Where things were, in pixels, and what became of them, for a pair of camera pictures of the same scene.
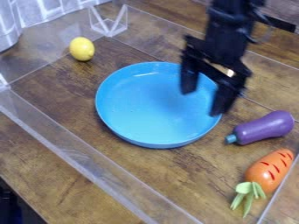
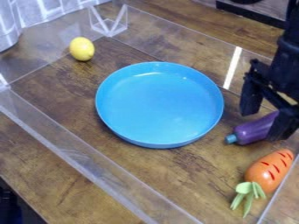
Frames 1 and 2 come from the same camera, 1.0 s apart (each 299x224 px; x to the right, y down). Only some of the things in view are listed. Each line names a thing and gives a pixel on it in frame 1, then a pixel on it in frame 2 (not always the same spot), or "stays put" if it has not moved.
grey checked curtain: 20,13 stays put
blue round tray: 145,108 stays put
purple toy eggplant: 270,127 stays put
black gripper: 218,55 to 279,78
